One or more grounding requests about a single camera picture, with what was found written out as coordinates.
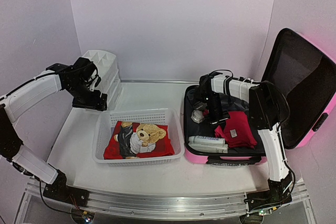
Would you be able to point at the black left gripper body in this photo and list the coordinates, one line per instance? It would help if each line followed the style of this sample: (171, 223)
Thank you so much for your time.
(82, 97)

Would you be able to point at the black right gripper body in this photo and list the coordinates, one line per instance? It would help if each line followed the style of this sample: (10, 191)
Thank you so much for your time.
(215, 109)

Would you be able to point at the white plastic drawer organizer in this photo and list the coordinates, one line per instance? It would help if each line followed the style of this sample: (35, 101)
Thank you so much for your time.
(106, 79)

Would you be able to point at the crimson red t-shirt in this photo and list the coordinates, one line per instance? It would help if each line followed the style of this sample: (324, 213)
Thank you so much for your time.
(236, 133)

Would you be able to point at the white perforated plastic basket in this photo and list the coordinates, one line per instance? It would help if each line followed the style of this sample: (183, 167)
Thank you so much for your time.
(108, 120)

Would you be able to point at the red bear print shirt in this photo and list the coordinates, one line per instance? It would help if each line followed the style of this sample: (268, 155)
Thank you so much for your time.
(138, 140)

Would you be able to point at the pink cartoon hard-shell suitcase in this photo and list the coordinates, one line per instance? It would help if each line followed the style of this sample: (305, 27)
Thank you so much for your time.
(303, 73)

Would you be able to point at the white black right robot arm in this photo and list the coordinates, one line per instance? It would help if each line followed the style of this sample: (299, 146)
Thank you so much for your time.
(264, 100)

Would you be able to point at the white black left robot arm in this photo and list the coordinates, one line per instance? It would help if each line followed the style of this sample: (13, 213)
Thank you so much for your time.
(33, 113)

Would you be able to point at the round white jar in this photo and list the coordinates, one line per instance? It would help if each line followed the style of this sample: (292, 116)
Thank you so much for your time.
(197, 116)

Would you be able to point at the white flat box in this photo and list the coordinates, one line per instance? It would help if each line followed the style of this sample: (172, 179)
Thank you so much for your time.
(209, 148)

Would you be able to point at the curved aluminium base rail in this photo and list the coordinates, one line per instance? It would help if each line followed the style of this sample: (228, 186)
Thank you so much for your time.
(170, 207)

